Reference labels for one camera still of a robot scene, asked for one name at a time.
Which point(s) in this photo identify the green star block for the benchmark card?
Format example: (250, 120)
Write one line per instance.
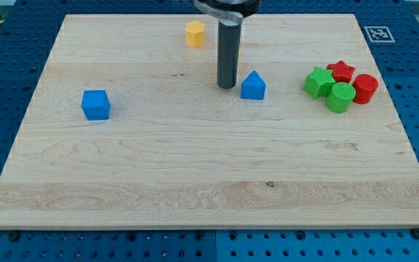
(319, 82)

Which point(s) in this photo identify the red cylinder block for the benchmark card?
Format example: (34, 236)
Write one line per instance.
(365, 86)

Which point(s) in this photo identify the green cylinder block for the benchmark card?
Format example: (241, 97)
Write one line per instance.
(340, 97)

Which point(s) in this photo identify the yellow hexagon block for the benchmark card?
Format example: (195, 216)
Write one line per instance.
(195, 34)

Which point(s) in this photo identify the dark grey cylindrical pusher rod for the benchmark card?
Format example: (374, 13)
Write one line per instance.
(228, 54)

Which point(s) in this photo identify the blue cube block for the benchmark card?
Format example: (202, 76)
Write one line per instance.
(95, 105)

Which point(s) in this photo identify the red star block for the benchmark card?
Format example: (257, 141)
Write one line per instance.
(341, 71)

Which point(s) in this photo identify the light wooden board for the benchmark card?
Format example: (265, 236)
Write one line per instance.
(178, 152)

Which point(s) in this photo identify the white fiducial marker tag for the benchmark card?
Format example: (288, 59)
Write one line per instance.
(379, 34)

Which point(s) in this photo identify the blue triangle block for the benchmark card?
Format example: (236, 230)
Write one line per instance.
(253, 87)

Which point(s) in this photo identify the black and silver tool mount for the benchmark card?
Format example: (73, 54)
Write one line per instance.
(230, 12)

